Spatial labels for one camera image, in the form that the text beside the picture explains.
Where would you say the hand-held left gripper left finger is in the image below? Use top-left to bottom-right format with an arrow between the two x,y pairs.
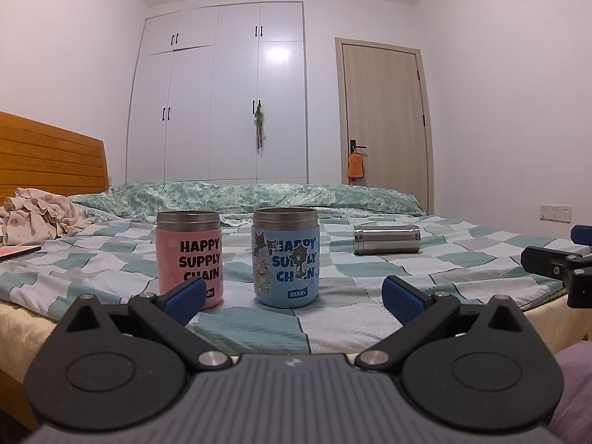
55,276 -> 233,371

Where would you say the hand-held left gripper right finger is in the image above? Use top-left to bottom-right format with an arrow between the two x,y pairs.
354,275 -> 538,373

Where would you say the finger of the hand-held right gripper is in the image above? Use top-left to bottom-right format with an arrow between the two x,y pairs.
521,245 -> 592,309
571,224 -> 592,256

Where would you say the stainless steel cup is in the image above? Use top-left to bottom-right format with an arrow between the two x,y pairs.
354,224 -> 421,255

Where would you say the pink printed cup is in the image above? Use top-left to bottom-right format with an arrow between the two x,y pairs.
155,210 -> 224,310

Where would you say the blue cartoon printed cup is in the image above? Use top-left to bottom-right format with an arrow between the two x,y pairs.
252,207 -> 321,309

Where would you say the checkered green white quilt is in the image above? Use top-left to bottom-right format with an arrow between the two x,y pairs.
0,213 -> 572,356

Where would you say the green floral blanket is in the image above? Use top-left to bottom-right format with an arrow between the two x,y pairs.
71,180 -> 426,220

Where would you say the purple clothing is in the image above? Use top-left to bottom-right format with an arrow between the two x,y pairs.
548,339 -> 592,444

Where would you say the orange hanging pouch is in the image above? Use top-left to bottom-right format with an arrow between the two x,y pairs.
347,144 -> 366,186

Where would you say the yellow bed sheet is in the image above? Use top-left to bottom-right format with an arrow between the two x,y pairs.
0,298 -> 592,371

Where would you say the beige patterned crumpled cloth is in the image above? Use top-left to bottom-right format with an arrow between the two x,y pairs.
0,187 -> 95,246

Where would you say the pink flat book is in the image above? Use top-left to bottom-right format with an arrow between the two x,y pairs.
0,244 -> 42,262

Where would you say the light wooden door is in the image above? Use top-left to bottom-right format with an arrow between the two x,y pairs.
335,37 -> 436,216

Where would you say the green hanging ornament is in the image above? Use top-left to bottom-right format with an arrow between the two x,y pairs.
252,104 -> 266,151

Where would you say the wooden headboard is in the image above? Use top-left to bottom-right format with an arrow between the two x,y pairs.
0,111 -> 111,208

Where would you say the white wardrobe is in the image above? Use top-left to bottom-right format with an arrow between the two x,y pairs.
126,2 -> 310,185

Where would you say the white wall socket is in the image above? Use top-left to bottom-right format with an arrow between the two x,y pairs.
540,203 -> 572,221

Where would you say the wooden bed frame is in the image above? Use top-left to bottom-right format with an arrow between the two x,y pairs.
0,369 -> 38,432

